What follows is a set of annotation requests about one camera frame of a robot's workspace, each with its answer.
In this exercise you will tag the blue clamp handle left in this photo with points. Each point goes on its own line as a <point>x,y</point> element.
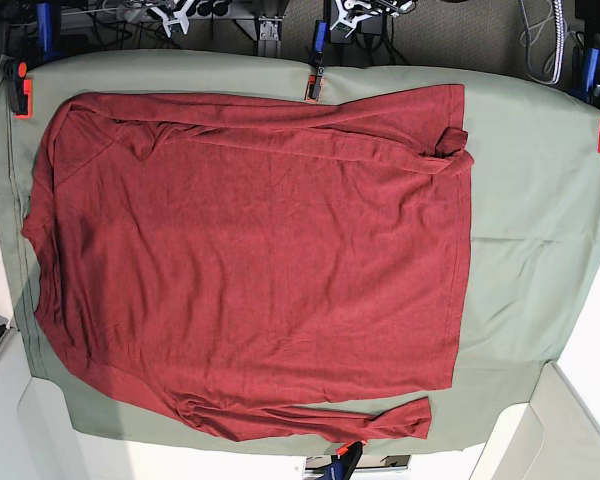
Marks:
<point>48,20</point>

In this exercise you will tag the metal table leg bracket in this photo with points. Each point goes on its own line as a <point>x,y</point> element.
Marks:
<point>265,34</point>

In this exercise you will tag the orange black clamp bottom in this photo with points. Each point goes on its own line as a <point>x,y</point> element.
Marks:
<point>344,462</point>

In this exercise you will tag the orange black clamp top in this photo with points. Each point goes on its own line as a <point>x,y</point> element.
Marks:
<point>314,85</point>

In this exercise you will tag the blue clamp handle right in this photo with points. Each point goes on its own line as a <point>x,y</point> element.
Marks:
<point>584,68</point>

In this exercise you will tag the orange black clamp left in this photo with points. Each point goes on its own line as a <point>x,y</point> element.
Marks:
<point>19,88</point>

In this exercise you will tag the white bin left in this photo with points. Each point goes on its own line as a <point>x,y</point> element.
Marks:
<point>36,438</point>

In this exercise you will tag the green table cloth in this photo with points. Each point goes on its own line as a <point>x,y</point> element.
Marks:
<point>535,234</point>

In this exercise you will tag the white bin right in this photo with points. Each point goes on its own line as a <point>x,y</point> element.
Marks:
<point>552,436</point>

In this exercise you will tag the red long-sleeve T-shirt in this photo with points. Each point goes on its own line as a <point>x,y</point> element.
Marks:
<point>257,268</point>

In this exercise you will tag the blue clamp handle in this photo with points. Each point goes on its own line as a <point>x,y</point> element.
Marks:
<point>316,52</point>
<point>48,20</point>
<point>584,68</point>

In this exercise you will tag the white bin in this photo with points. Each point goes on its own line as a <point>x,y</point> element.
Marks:
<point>36,438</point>
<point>552,436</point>

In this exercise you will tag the blue clamp handle top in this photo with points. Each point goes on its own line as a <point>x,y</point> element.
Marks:
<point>316,52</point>

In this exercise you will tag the white power strip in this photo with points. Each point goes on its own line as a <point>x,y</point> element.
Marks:
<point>125,11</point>

